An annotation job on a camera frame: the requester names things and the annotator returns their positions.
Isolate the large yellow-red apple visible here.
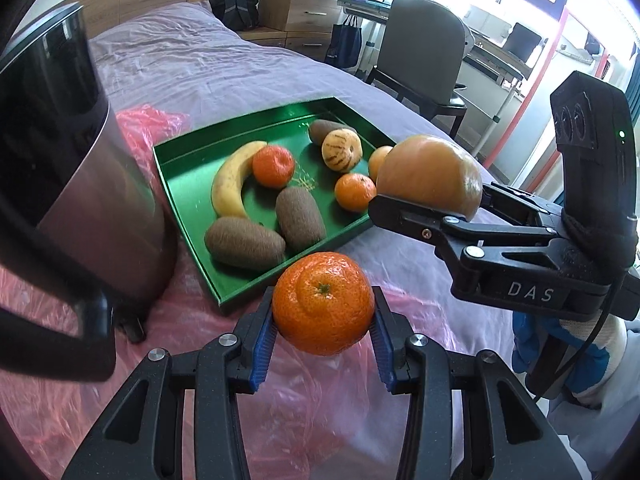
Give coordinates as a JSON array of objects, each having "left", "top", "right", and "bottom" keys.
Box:
[{"left": 376, "top": 134, "right": 483, "bottom": 220}]

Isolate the small mandarin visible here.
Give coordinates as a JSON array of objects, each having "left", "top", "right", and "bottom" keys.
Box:
[{"left": 334, "top": 174, "right": 376, "bottom": 212}]

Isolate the small orange-yellow apple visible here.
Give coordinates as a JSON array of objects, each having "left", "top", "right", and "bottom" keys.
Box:
[{"left": 368, "top": 145, "right": 393, "bottom": 183}]

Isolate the yellow purple-striped pepino melon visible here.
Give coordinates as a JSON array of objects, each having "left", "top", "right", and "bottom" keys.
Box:
[{"left": 321, "top": 129, "right": 362, "bottom": 174}]

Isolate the large mandarin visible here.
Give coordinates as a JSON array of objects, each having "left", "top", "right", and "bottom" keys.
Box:
[{"left": 271, "top": 252, "right": 375, "bottom": 356}]

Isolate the small brown kiwi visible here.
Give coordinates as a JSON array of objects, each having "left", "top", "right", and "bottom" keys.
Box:
[{"left": 308, "top": 119, "right": 354, "bottom": 146}]

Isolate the yellow banana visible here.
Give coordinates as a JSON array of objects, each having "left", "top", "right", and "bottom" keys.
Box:
[{"left": 212, "top": 141, "right": 267, "bottom": 219}]

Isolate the blue white gloved right hand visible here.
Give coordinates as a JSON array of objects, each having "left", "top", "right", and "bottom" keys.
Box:
[{"left": 510, "top": 309, "right": 629, "bottom": 409}]

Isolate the pink plastic sheet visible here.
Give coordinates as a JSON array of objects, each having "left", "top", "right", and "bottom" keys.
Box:
[{"left": 0, "top": 104, "right": 467, "bottom": 480}]

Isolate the grey office chair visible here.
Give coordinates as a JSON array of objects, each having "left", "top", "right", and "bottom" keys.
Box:
[{"left": 366, "top": 0, "right": 466, "bottom": 138}]

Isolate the green tray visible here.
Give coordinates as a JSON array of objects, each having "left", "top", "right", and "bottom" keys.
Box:
[{"left": 154, "top": 98, "right": 395, "bottom": 315}]

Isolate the dark blue bag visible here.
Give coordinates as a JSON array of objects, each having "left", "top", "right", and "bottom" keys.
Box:
[{"left": 324, "top": 15, "right": 362, "bottom": 70}]

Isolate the wooden drawer cabinet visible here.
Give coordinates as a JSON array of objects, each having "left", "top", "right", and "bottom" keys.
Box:
[{"left": 240, "top": 0, "right": 341, "bottom": 62}]

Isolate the grey bed cover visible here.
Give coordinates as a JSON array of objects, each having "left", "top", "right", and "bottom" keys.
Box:
[{"left": 89, "top": 0, "right": 601, "bottom": 480}]

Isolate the black backpack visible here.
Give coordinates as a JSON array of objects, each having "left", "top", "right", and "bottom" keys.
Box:
[{"left": 209, "top": 0, "right": 259, "bottom": 32}]

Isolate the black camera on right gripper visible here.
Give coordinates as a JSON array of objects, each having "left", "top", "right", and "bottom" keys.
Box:
[{"left": 550, "top": 70, "right": 638, "bottom": 270}]

